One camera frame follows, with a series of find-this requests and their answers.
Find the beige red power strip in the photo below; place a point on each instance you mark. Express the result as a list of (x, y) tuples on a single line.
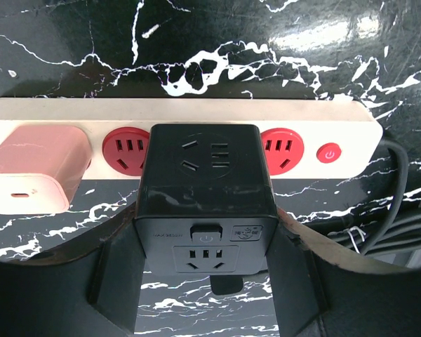
[(302, 139)]

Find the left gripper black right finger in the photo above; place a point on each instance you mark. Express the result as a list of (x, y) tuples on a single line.
[(321, 288)]

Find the black cube adapter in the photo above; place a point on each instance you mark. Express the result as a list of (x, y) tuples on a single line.
[(205, 202)]

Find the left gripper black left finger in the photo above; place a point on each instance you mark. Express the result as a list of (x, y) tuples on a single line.
[(87, 286)]

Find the pink square plug adapter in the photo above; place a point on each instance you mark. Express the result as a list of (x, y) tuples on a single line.
[(41, 167)]

